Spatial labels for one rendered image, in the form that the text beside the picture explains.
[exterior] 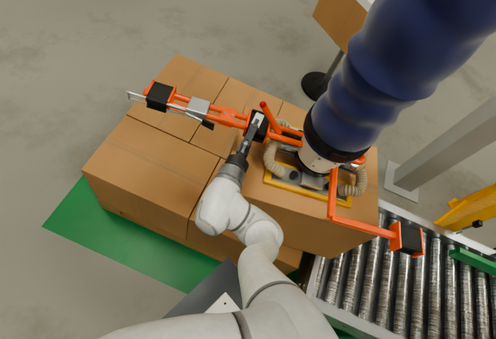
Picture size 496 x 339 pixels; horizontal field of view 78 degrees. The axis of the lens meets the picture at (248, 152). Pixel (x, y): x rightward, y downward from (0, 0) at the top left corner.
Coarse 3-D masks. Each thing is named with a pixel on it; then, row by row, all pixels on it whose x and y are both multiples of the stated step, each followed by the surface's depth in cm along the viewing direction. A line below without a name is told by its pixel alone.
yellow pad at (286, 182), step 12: (288, 168) 114; (300, 168) 116; (264, 180) 110; (276, 180) 111; (288, 180) 112; (300, 180) 113; (324, 180) 115; (300, 192) 111; (312, 192) 112; (324, 192) 112; (336, 204) 113; (348, 204) 113
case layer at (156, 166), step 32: (192, 64) 205; (224, 96) 197; (256, 96) 202; (128, 128) 171; (160, 128) 175; (192, 128) 180; (224, 128) 184; (96, 160) 158; (128, 160) 161; (160, 160) 165; (192, 160) 169; (224, 160) 173; (96, 192) 176; (128, 192) 154; (160, 192) 156; (192, 192) 160; (160, 224) 179; (192, 224) 157; (224, 256) 184; (288, 256) 153
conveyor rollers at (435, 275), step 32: (352, 256) 161; (384, 256) 166; (448, 256) 172; (352, 288) 151; (384, 288) 155; (416, 288) 159; (448, 288) 163; (480, 288) 166; (384, 320) 146; (416, 320) 150; (448, 320) 154; (480, 320) 158
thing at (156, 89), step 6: (150, 84) 104; (156, 84) 104; (162, 84) 105; (150, 90) 103; (156, 90) 103; (162, 90) 104; (168, 90) 104; (174, 90) 105; (156, 96) 102; (162, 96) 102; (168, 96) 103; (168, 102) 102; (168, 108) 105
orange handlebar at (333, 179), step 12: (180, 96) 106; (216, 108) 107; (228, 108) 107; (216, 120) 105; (228, 120) 104; (288, 132) 109; (300, 132) 109; (300, 144) 107; (336, 168) 104; (336, 180) 102; (336, 192) 100; (336, 216) 95; (360, 228) 95; (372, 228) 96
